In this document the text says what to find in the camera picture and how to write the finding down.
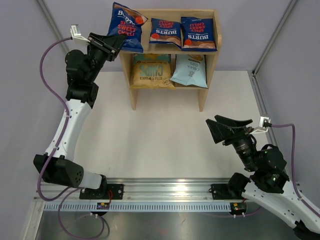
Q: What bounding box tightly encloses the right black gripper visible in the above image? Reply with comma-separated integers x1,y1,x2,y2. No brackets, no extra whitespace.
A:
206,114,258,171

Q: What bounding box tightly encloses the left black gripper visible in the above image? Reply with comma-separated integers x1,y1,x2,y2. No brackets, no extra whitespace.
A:
85,33,126,83

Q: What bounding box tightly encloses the blue Burts chips bag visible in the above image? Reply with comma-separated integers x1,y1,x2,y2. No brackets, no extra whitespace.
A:
180,16,217,52
149,18,182,49
107,2,148,53

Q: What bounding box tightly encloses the large yellow kettle chips bag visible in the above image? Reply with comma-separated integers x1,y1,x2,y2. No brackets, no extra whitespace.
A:
130,53,175,90

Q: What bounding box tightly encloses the light blue cassava chips bag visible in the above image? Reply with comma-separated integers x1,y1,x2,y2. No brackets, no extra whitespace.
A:
170,54,208,88

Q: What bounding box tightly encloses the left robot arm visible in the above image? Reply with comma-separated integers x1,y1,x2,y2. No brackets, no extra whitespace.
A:
33,33,127,202

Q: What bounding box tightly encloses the wooden two-tier shelf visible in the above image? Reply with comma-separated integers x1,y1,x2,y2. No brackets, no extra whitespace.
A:
119,8,222,110

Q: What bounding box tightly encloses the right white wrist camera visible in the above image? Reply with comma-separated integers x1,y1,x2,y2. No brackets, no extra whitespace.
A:
251,115,272,134

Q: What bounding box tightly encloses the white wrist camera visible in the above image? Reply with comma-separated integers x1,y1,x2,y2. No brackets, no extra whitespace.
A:
70,24,90,46
251,115,272,134

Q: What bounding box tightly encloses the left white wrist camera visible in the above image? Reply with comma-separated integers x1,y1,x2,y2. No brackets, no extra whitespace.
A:
70,24,90,46

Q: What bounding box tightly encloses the right aluminium frame post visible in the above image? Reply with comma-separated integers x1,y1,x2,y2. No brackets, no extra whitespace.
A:
251,0,300,76

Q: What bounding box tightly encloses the aluminium frame post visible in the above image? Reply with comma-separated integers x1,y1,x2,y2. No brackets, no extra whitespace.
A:
34,0,81,78
251,0,300,76

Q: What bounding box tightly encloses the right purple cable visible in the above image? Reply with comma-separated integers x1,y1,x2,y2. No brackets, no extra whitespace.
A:
269,123,320,217

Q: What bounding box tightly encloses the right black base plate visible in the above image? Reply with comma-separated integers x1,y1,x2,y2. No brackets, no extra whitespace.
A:
208,183,243,200

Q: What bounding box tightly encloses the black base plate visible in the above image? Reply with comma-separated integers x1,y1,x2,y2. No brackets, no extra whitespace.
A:
208,183,243,200
79,183,124,200

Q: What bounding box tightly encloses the left aluminium frame post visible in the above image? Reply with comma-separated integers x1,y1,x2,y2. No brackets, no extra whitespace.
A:
34,0,81,78

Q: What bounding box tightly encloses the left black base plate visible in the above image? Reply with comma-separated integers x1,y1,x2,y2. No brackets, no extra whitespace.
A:
79,183,124,200

